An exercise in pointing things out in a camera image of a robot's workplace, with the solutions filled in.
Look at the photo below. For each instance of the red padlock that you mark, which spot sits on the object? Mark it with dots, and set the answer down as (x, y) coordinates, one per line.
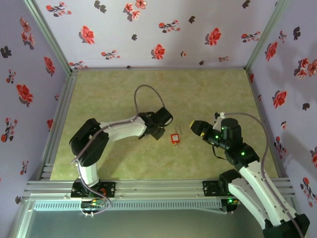
(174, 138)

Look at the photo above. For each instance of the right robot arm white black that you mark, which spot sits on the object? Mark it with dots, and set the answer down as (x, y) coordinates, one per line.
(257, 193)

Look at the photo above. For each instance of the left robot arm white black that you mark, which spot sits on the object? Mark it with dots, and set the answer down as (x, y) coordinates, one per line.
(119, 129)

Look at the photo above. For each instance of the small controller board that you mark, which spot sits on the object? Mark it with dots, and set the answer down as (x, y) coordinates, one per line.
(92, 203)
(231, 201)

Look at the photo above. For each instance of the thin aluminium frame rail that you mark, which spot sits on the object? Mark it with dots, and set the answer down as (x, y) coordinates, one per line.
(161, 68)

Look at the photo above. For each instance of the wide aluminium frame rail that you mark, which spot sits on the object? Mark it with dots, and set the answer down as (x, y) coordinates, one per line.
(161, 189)

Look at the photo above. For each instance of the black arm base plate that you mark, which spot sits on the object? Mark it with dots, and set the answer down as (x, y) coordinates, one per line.
(210, 188)
(109, 189)

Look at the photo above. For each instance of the aluminium frame post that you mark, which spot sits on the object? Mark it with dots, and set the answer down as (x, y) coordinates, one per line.
(265, 34)
(49, 34)

